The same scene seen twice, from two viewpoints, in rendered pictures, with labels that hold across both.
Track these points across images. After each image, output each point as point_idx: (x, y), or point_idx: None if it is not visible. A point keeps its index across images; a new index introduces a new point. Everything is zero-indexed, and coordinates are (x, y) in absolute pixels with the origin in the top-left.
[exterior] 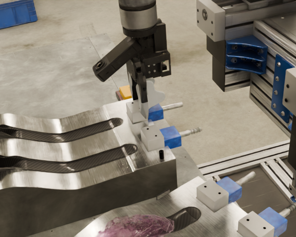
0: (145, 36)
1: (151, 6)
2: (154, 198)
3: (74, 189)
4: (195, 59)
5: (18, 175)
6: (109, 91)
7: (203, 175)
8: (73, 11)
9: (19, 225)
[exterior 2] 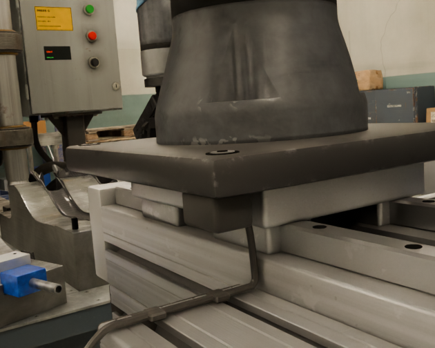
0: (147, 86)
1: (150, 47)
2: (65, 284)
3: (33, 218)
4: None
5: (34, 187)
6: None
7: (110, 300)
8: None
9: (19, 235)
